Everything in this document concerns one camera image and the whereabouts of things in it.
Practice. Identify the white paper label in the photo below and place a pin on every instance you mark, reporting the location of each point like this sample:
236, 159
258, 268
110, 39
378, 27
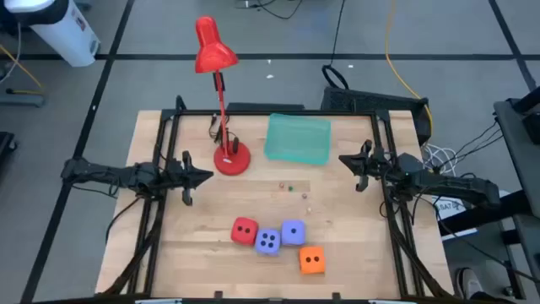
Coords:
449, 207

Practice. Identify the grey side table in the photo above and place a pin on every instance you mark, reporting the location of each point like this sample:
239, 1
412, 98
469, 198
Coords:
519, 139

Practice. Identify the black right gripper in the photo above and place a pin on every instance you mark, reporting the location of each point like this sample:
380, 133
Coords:
373, 166

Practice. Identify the red desk lamp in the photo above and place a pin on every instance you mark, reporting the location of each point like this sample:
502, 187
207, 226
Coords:
213, 50

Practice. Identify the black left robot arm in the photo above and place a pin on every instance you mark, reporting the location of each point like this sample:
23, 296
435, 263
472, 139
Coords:
105, 173

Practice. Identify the orange foam die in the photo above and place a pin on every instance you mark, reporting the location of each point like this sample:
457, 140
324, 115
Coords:
312, 262

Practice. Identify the black metal table frame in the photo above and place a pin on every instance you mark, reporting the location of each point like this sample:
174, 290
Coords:
194, 112

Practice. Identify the grey stand base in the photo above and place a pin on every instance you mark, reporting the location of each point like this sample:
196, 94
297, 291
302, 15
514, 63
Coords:
21, 100

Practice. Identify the red foam die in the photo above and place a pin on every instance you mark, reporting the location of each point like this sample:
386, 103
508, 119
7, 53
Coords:
244, 231

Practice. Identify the teal translucent plastic bin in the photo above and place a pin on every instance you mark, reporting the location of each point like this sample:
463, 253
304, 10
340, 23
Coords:
297, 139

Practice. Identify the purple foam die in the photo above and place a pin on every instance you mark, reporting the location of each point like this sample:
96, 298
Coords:
293, 234
268, 242

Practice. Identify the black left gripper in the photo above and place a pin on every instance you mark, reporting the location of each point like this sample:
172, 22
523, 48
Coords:
187, 177

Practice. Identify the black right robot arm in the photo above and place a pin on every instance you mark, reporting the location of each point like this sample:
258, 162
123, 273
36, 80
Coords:
455, 186

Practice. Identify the person's shoe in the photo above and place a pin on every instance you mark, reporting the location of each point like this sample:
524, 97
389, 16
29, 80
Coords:
468, 283

